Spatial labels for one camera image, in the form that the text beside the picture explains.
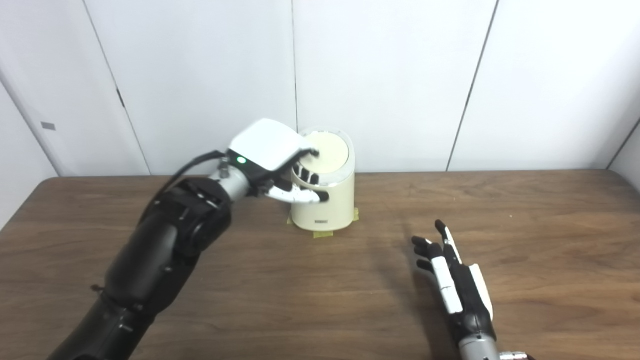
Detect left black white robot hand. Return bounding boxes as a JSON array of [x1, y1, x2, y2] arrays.
[[227, 118, 331, 205]]

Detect cream-colored plastic bin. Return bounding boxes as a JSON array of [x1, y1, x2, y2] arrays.
[[290, 128, 356, 232]]

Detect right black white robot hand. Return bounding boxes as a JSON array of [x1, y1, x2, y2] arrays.
[[411, 219, 497, 343]]

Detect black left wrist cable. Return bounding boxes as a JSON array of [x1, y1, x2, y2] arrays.
[[167, 150, 231, 188]]

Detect round cream bin lid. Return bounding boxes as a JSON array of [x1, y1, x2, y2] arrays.
[[300, 132, 350, 175]]

